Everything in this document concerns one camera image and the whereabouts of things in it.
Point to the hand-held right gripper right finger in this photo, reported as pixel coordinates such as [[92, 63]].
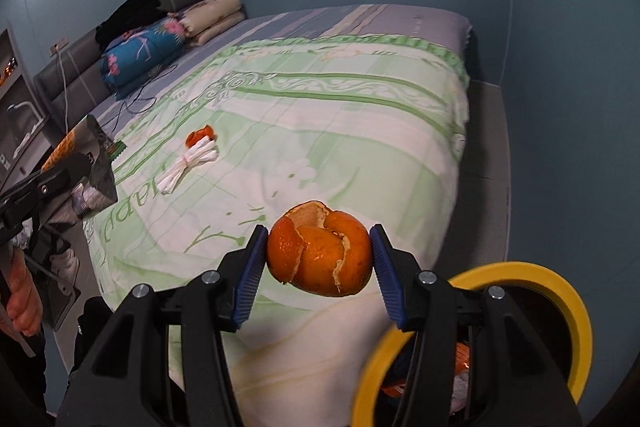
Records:
[[387, 277]]

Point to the small orange peel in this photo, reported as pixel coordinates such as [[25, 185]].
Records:
[[199, 138]]

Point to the large orange peel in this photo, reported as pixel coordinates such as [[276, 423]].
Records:
[[320, 252]]

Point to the wall socket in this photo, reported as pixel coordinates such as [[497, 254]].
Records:
[[59, 47]]

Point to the yellow rimmed bin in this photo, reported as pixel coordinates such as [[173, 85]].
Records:
[[525, 274]]

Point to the orange snack wrapper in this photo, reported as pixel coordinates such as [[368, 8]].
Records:
[[395, 391]]

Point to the beige folded quilt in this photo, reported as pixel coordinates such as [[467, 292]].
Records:
[[210, 14]]

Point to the green patterned blanket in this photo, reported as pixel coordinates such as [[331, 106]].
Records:
[[350, 132]]

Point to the grey striped bedsheet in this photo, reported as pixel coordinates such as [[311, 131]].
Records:
[[400, 19]]

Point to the white tied plastic bundle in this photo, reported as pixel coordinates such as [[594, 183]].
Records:
[[187, 164]]

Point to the blue floral folded quilt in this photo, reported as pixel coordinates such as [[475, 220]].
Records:
[[135, 52]]

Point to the person's left hand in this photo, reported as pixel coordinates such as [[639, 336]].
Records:
[[25, 302]]

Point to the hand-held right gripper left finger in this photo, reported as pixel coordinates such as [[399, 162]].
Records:
[[250, 272]]

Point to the grey padded headboard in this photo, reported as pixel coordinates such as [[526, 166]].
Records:
[[75, 72]]

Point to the black clothing pile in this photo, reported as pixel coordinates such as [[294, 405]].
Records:
[[132, 12]]

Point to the grey cardboard snack box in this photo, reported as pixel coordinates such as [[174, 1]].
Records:
[[100, 172]]

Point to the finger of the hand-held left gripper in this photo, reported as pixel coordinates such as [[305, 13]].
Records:
[[35, 191]]

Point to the white sneakers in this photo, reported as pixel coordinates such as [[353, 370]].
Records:
[[65, 264]]

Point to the white shelf unit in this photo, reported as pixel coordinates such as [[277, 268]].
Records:
[[20, 107]]

